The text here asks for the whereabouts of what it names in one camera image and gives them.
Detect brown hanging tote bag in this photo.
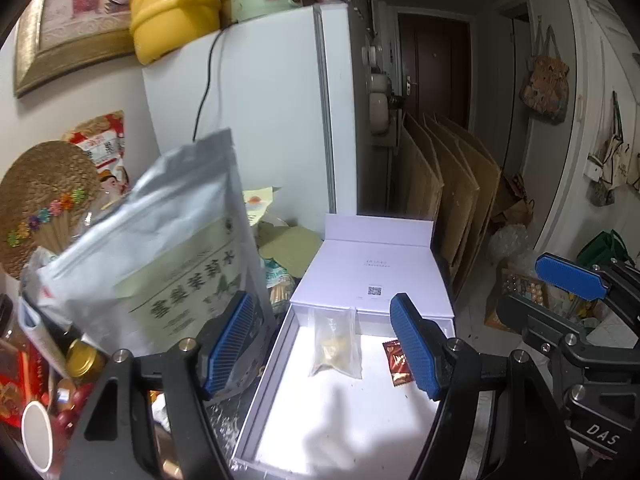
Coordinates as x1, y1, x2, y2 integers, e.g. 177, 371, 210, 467
520, 55, 570, 124

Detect lavender open gift box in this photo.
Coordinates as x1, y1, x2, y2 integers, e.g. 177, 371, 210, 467
232, 214, 454, 479

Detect white refrigerator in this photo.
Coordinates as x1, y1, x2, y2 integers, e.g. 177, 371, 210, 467
142, 3, 369, 233

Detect yellow plastic pot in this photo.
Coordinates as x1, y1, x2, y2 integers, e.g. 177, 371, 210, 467
129, 0, 222, 65

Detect framed flower picture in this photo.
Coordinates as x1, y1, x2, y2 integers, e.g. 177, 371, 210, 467
13, 0, 134, 98

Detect flattened cardboard sheets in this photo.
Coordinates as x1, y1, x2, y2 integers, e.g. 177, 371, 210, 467
390, 113, 501, 296

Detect small dark red sachet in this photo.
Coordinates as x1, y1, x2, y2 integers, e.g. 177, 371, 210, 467
383, 340, 413, 387

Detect dark wooden door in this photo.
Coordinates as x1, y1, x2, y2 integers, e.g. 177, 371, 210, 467
398, 13, 472, 127

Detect round woven straw fan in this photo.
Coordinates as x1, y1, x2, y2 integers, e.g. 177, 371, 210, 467
1, 141, 102, 278

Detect silver pear jasmine tea pouch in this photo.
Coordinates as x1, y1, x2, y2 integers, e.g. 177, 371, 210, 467
19, 128, 279, 403

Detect clear zip bag with snack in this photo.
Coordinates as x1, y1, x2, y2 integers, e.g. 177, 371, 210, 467
310, 308, 362, 379

